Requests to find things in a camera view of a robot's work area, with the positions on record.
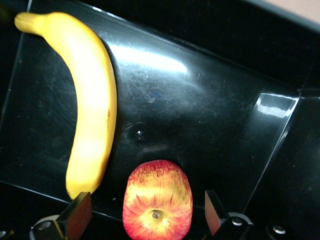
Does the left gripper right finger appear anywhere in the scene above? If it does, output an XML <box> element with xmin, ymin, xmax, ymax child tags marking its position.
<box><xmin>204</xmin><ymin>189</ymin><xmax>230</xmax><ymax>236</ymax></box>

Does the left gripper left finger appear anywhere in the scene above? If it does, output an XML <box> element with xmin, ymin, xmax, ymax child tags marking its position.
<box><xmin>55</xmin><ymin>191</ymin><xmax>93</xmax><ymax>240</ymax></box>

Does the red yellow apple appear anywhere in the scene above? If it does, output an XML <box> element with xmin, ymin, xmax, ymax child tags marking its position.
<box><xmin>122</xmin><ymin>159</ymin><xmax>194</xmax><ymax>240</ymax></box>

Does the black plastic box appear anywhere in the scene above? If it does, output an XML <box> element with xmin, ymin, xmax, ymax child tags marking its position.
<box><xmin>0</xmin><ymin>0</ymin><xmax>320</xmax><ymax>240</ymax></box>

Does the yellow banana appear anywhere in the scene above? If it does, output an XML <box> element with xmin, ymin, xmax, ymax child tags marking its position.
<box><xmin>13</xmin><ymin>11</ymin><xmax>118</xmax><ymax>201</ymax></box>

